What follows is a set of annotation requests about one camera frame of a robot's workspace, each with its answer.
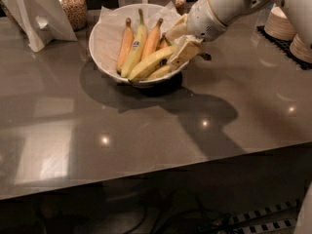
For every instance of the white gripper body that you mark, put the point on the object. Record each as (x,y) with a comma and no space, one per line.
(202,19)

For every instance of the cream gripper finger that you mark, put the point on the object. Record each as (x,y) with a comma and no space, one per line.
(186,50)
(178,29)

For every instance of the large front yellow banana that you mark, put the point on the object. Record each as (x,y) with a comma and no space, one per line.
(150,64)

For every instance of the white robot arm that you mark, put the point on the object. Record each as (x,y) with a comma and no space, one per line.
(299,13)

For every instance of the small orange banana behind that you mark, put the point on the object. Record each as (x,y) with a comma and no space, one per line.
(163,43)

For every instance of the small glass jar behind bowl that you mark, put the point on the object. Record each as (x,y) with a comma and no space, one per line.
(180,6)

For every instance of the orange banana middle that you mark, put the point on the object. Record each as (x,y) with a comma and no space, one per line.
(152,39)

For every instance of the yellow banana at bottom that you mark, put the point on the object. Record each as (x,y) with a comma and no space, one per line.
(159,73)

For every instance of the green-yellow banana with sticker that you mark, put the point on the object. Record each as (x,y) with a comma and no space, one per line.
(137,47)

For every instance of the orange banana far left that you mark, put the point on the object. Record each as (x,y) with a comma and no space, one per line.
(127,41)

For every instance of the white paper bowl liner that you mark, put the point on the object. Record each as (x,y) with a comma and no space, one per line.
(106,37)

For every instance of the black rubber mat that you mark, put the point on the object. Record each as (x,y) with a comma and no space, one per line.
(284,46)

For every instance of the glass jar of cereal left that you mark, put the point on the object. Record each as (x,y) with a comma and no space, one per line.
(76,12)

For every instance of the white folded sign stand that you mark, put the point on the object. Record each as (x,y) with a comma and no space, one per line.
(42,21)

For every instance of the black white striped floor strip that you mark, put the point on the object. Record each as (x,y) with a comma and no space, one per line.
(276,218)

